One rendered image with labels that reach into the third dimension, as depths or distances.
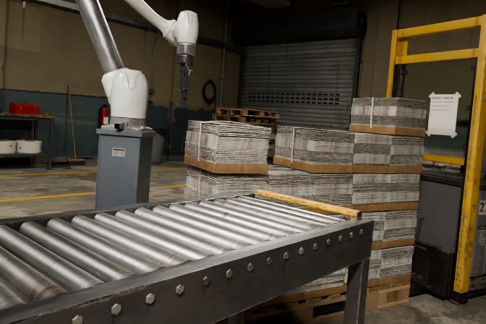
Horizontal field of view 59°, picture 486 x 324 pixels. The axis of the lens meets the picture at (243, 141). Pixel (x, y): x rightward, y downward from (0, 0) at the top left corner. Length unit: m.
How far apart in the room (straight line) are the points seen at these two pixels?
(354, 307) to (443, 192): 1.98
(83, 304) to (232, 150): 1.38
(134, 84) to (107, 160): 0.35
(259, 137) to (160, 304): 1.36
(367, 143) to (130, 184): 1.36
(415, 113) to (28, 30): 7.04
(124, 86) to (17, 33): 6.64
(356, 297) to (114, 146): 1.15
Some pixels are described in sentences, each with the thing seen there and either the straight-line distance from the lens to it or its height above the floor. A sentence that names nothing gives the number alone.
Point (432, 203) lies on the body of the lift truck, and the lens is 3.42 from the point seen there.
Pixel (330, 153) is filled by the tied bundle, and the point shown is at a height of 0.94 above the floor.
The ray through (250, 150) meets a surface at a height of 0.94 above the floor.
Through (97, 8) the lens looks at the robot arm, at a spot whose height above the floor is 1.55.
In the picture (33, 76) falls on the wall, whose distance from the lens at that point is 8.57.
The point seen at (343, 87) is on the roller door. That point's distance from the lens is 9.71.
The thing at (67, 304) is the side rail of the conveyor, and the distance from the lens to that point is 0.72.
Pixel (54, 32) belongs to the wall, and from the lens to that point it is 8.79.
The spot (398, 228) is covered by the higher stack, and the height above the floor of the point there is 0.49.
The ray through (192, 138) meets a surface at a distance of 2.22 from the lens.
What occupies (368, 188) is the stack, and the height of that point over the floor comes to 0.74.
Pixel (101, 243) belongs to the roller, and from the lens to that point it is 1.01.
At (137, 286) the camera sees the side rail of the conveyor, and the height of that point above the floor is 0.80.
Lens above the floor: 1.09
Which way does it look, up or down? 3 degrees down
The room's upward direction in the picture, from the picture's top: 4 degrees clockwise
